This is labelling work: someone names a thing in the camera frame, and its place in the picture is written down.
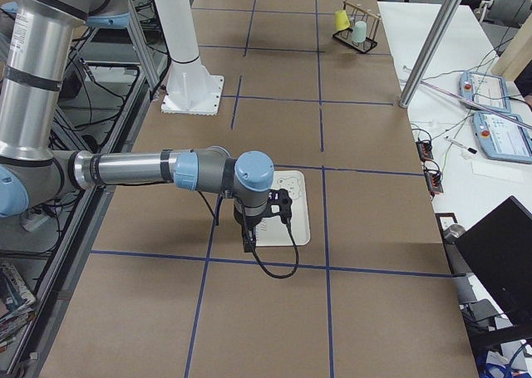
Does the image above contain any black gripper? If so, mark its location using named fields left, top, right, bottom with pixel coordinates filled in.
left=234, top=209, right=264, bottom=253

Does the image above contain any pale green cup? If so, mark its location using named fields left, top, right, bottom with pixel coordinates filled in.
left=352, top=20, right=367, bottom=44

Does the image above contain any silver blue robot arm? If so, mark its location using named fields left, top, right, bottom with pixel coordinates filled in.
left=1, top=0, right=274, bottom=252

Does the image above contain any white bear print tray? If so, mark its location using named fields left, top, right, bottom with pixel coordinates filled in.
left=255, top=170, right=311, bottom=247

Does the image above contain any yellow cup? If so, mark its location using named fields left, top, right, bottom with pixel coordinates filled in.
left=334, top=9, right=351, bottom=32

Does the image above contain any lower orange black connector box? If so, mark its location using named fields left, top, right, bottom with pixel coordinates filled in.
left=424, top=169, right=444, bottom=196

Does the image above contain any orange black connector box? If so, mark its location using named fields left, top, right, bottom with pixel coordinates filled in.
left=416, top=140, right=434, bottom=162
left=424, top=169, right=444, bottom=196

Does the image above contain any upper orange black connector box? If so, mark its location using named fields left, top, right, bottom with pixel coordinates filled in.
left=416, top=140, right=434, bottom=162

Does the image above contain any silver metal can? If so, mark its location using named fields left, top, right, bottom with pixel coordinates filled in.
left=442, top=223, right=466, bottom=244

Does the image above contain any black marker pen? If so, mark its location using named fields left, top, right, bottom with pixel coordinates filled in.
left=445, top=136, right=478, bottom=155

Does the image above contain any stack of magazines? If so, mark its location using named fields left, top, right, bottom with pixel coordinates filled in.
left=1, top=260, right=36, bottom=352

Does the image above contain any black laptop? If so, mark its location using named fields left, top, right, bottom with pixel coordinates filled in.
left=456, top=196, right=531, bottom=325

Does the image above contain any lower teach pendant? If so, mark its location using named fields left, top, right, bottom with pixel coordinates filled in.
left=473, top=111, right=531, bottom=164

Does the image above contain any teach pendant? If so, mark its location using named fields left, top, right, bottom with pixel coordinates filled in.
left=473, top=111, right=531, bottom=164
left=459, top=71, right=511, bottom=113

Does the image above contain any upper teach pendant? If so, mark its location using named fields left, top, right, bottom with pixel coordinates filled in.
left=459, top=71, right=511, bottom=113

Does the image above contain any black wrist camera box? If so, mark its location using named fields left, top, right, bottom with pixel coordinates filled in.
left=264, top=189, right=293, bottom=226

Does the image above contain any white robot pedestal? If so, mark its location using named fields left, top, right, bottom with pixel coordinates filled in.
left=154, top=0, right=224, bottom=115

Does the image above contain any black wire cup rack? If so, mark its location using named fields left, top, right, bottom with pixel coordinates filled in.
left=332, top=0, right=382, bottom=54

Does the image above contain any aluminium frame post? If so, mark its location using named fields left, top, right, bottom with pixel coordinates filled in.
left=399, top=0, right=461, bottom=108

